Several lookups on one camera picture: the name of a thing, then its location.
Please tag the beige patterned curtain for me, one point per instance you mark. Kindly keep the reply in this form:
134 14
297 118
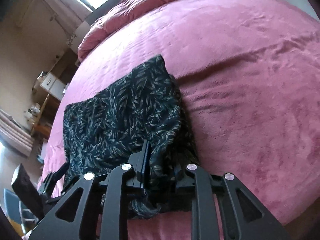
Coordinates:
69 14

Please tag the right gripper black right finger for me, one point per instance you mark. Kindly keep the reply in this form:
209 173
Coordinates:
222 207

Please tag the wooden desk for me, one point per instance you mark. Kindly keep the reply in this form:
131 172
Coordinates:
42 125

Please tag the blue chair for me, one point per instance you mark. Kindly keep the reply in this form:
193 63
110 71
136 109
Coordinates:
18 215

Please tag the black leaf-print pants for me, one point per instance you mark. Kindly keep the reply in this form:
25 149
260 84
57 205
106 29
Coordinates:
102 132

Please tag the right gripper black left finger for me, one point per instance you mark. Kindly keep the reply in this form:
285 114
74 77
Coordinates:
96 206

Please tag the dark red quilted duvet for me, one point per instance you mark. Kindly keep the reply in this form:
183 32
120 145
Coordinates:
117 17

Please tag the dark bed headboard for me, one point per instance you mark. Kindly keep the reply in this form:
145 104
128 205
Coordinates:
100 11

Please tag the pink plush bed blanket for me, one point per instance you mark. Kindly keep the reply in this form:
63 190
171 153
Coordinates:
248 73

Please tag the white drawer cabinet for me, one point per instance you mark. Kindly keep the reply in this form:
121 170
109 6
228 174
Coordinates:
53 86

